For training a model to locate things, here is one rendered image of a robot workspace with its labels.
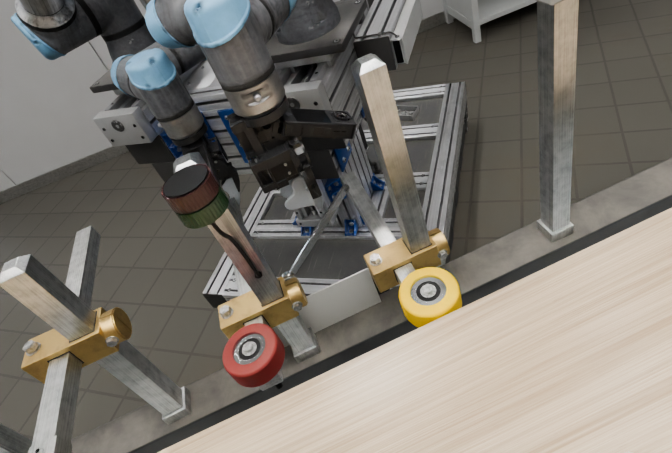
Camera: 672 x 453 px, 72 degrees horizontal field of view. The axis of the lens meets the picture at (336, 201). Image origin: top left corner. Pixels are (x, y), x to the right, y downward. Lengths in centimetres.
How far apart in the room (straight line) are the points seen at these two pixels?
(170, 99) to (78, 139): 275
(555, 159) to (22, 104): 323
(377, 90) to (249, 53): 16
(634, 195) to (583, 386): 54
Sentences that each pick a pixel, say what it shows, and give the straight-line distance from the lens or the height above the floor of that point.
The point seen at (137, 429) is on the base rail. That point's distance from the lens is 99.
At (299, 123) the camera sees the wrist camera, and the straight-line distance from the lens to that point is 66.
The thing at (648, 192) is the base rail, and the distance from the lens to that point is 105.
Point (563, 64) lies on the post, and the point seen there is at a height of 105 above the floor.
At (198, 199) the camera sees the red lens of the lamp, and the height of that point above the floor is 113.
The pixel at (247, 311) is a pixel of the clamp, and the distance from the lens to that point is 76.
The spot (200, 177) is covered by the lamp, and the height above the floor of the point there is 115.
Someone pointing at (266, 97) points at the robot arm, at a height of 116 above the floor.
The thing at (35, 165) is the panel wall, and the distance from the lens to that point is 379.
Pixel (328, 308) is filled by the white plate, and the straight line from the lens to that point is 86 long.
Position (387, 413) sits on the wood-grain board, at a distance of 57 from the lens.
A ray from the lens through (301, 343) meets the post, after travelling 85.
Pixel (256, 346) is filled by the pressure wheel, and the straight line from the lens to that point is 67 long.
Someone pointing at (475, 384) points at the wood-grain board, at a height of 90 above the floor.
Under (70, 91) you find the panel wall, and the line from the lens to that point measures 346.
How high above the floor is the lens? 141
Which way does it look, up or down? 40 degrees down
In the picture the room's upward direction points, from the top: 22 degrees counter-clockwise
